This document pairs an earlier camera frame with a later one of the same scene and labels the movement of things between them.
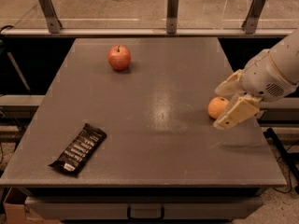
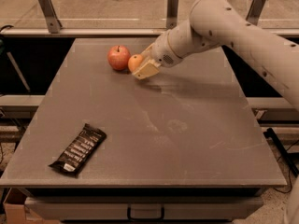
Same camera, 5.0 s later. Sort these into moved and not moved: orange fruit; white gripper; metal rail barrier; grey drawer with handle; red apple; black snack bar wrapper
Moved: white gripper; orange fruit
Not moved: metal rail barrier; red apple; black snack bar wrapper; grey drawer with handle
